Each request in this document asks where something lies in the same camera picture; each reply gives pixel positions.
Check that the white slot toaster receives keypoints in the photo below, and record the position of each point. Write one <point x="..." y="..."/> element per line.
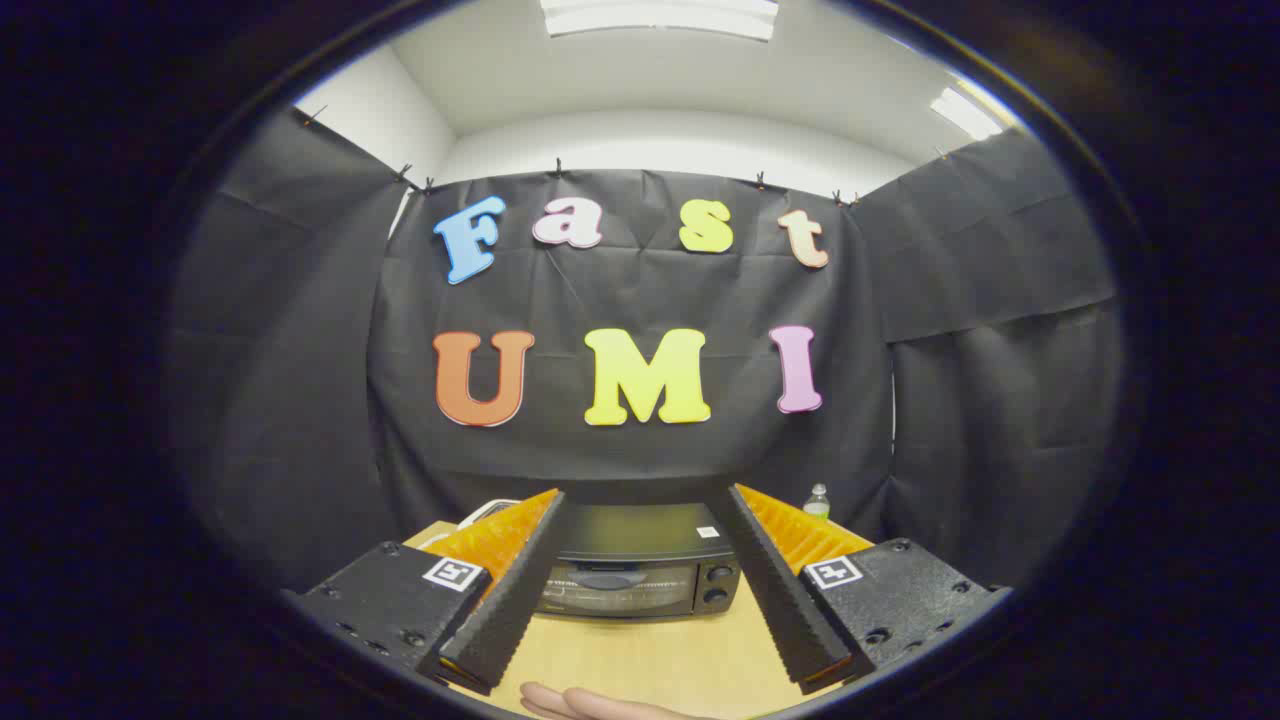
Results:
<point x="470" y="518"/>

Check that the narrow ceiling light panel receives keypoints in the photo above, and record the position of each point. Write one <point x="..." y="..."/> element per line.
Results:
<point x="965" y="112"/>

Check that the wide ceiling light panel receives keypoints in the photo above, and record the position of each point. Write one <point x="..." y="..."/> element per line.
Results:
<point x="660" y="15"/>

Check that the green label plastic bottle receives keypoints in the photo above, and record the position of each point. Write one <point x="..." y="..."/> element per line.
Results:
<point x="817" y="505"/>

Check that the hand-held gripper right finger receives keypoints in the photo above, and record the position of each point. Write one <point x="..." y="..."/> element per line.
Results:
<point x="775" y="600"/>

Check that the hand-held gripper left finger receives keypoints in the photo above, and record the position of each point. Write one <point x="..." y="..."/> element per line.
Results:
<point x="515" y="600"/>

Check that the black toaster oven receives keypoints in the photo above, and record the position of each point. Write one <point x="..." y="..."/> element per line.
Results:
<point x="640" y="530"/>

